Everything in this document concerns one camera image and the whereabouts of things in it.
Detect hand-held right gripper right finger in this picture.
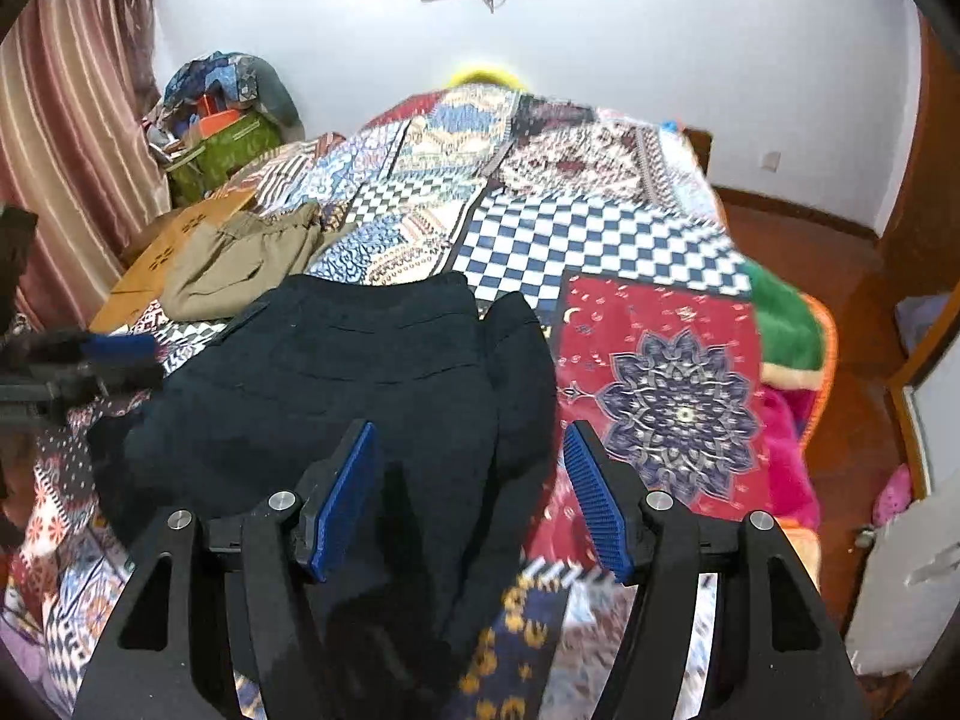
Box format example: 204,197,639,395
562,424,860,720

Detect pink slipper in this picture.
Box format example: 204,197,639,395
872,463,913,526

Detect green bag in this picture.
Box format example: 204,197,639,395
165,111,284,205

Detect dark pants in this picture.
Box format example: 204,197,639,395
86,272,560,720

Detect green and pink fleece blanket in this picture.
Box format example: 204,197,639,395
739,255,837,533

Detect white cloth bag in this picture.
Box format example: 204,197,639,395
844,491,960,680

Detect wooden bed frame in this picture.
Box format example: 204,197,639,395
679,127,713,182

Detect patchwork printed blanket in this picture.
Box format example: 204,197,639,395
0,82,773,720

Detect striped pink curtain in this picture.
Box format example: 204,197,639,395
0,0,173,331

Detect wooden door frame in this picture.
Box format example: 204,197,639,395
874,7,960,301

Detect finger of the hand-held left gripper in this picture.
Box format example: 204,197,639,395
52,333,157,365
56,361,164,410

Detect wooden framed panel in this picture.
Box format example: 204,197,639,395
887,300,960,500

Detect cardboard box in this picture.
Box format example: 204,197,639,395
88,187,260,335

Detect yellow round item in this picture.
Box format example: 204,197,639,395
448,66,530,91

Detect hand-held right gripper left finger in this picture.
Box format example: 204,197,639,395
71,420,380,720

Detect blue patterned cloth bundle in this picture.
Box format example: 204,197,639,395
161,51,301,136

